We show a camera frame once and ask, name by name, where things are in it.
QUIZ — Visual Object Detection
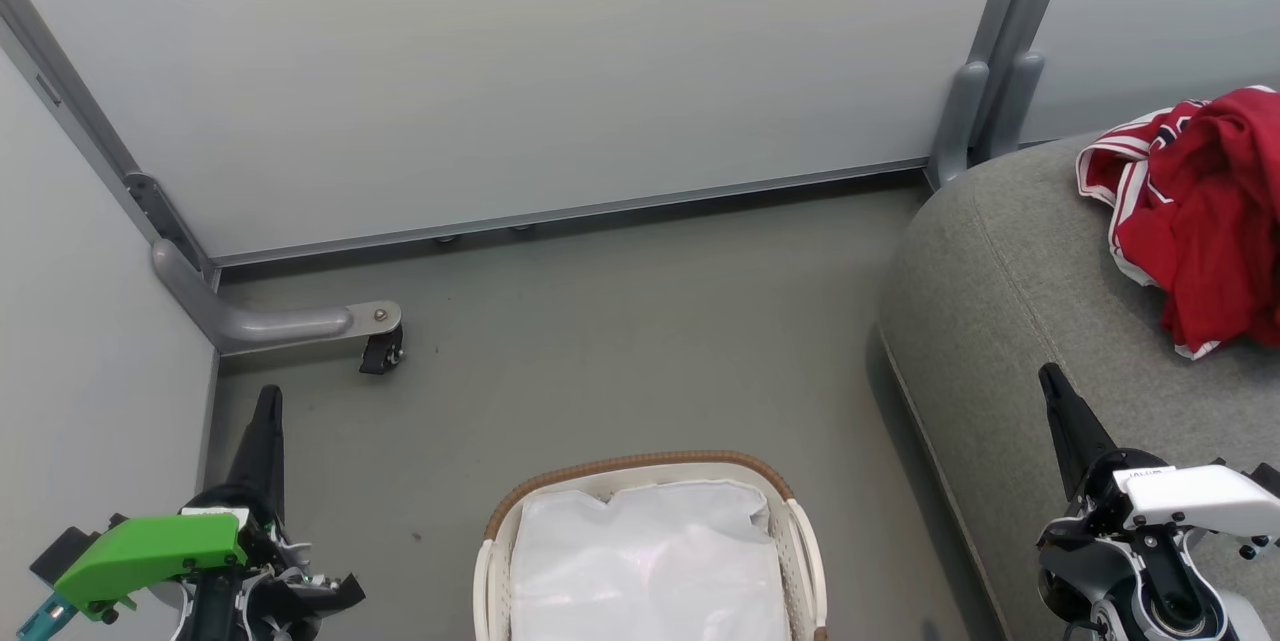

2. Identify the red garment with white trim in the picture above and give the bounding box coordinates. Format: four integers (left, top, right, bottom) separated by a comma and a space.
1077, 99, 1280, 360

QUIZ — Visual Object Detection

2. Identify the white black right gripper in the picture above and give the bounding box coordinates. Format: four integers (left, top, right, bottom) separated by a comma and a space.
1038, 363, 1280, 562

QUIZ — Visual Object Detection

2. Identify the white basket liner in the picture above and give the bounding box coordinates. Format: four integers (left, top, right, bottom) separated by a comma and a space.
510, 479, 791, 641

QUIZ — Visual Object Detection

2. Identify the grey partition post with feet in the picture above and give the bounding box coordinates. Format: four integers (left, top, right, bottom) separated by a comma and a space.
925, 0, 1083, 192

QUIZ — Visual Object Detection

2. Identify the grey partition foot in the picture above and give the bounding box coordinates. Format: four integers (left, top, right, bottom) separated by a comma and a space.
152, 239, 403, 357

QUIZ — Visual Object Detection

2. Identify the grey partition bottom rail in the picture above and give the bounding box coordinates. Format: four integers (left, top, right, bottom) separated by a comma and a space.
215, 157, 931, 267

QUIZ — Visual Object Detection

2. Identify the white laundry basket brown rim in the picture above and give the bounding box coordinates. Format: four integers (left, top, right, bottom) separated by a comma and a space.
473, 451, 829, 641

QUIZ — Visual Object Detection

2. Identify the black caster wheel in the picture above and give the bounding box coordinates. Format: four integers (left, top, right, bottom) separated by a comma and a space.
360, 326, 406, 375

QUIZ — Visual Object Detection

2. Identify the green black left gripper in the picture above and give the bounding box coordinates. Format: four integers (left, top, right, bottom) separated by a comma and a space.
30, 384, 366, 641

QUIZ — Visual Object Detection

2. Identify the grey fabric sofa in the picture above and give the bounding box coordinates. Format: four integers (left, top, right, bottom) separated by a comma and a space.
878, 126, 1280, 641

